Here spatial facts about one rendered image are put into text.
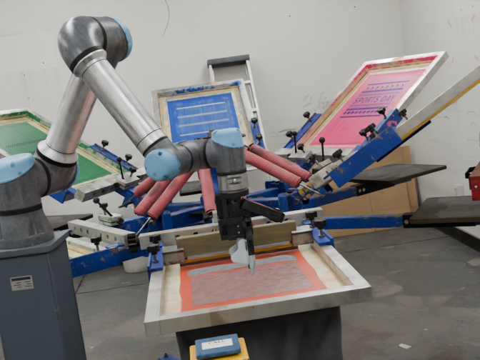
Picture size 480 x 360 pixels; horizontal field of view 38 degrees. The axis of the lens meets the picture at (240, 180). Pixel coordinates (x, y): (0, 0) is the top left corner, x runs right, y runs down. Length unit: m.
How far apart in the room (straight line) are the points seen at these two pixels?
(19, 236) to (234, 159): 0.60
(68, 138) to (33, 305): 0.45
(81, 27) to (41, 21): 4.80
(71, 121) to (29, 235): 0.32
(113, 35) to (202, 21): 4.64
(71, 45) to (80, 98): 0.22
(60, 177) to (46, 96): 4.55
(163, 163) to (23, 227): 0.47
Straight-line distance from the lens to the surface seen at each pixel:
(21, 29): 6.59
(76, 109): 1.92
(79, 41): 1.73
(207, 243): 2.35
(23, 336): 1.97
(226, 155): 1.69
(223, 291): 2.05
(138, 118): 1.66
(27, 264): 1.90
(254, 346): 1.92
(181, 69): 6.42
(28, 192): 1.91
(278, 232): 2.37
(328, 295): 1.81
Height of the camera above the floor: 1.55
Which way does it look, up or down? 8 degrees down
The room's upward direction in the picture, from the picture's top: 8 degrees counter-clockwise
